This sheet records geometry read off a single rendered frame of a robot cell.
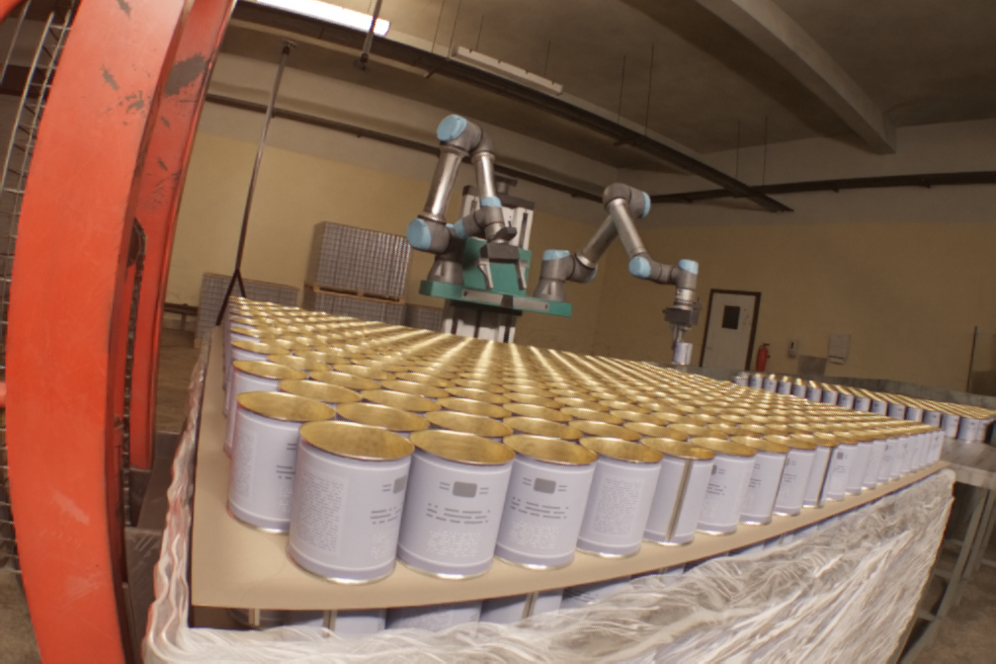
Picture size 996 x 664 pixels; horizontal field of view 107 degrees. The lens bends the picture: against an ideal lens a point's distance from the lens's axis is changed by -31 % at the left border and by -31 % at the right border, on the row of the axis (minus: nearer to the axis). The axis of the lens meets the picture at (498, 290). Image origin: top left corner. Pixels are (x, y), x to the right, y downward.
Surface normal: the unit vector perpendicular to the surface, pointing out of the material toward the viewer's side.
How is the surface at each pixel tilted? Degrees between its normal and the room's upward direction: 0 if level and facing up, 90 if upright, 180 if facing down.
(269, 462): 89
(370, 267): 89
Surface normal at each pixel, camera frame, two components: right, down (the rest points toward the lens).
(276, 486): 0.37, 0.04
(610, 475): -0.41, -0.11
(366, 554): 0.56, 0.07
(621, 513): 0.00, -0.04
